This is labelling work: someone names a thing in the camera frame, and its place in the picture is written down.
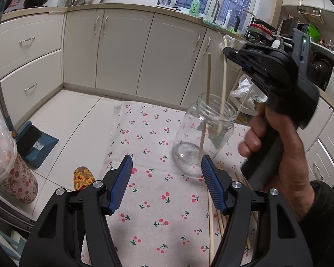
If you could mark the pot with red lid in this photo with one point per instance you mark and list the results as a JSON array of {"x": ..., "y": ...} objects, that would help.
[{"x": 260, "y": 30}]

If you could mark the black kitchen appliance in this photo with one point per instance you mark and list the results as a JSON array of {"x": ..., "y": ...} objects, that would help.
[{"x": 321, "y": 72}]

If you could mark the person's right forearm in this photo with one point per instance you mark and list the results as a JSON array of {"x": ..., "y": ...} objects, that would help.
[{"x": 323, "y": 214}]

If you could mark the floral print cylinder container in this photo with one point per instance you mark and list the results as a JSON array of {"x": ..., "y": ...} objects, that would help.
[{"x": 19, "y": 180}]

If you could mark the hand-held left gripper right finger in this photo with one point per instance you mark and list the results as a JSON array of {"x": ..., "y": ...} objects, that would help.
[{"x": 211, "y": 183}]

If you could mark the green dish soap bottle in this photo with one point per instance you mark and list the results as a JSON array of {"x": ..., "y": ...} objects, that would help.
[{"x": 195, "y": 7}]

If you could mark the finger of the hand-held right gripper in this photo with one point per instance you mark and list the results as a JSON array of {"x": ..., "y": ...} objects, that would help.
[
  {"x": 256, "y": 73},
  {"x": 239, "y": 56}
]

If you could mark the light wooden chopstick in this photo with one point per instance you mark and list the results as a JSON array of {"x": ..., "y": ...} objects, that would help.
[
  {"x": 208, "y": 75},
  {"x": 246, "y": 97},
  {"x": 224, "y": 89}
]

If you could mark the bunch of wooden chopsticks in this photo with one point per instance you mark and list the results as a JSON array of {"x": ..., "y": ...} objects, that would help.
[{"x": 211, "y": 228}]

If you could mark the clear glass jar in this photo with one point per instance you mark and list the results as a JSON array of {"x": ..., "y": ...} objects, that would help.
[{"x": 189, "y": 150}]

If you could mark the colourful patterned slipper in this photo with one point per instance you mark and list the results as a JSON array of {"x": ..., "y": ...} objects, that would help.
[{"x": 83, "y": 178}]

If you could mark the person's right hand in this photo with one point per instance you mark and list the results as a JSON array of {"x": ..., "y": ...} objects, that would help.
[{"x": 293, "y": 167}]

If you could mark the green dish cloth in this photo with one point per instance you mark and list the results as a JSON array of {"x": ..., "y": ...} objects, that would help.
[{"x": 213, "y": 23}]

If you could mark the cherry print tablecloth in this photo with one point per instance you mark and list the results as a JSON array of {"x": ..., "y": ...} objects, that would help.
[{"x": 156, "y": 144}]

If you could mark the black microwave oven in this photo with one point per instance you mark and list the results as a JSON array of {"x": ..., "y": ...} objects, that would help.
[{"x": 288, "y": 26}]

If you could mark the green plastic bag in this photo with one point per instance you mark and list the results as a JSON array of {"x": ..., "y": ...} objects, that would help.
[{"x": 314, "y": 33}]

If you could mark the white trolley with bags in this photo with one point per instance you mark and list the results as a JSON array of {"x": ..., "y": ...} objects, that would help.
[{"x": 246, "y": 86}]

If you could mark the white spray bottle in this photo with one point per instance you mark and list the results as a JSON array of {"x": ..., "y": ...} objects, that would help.
[{"x": 227, "y": 21}]

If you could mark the curved metal faucet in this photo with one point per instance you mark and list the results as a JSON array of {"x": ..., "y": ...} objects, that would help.
[{"x": 215, "y": 5}]

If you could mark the blue dustpan with broom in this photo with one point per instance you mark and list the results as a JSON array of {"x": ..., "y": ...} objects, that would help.
[{"x": 13, "y": 130}]

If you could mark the cream kitchen base cabinets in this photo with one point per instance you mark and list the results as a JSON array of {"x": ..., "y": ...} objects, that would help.
[{"x": 122, "y": 47}]

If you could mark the hanging clear plastic bag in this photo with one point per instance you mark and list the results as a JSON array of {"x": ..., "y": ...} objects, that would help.
[{"x": 235, "y": 43}]

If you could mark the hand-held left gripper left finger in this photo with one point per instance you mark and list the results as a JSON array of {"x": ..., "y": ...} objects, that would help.
[{"x": 122, "y": 183}]

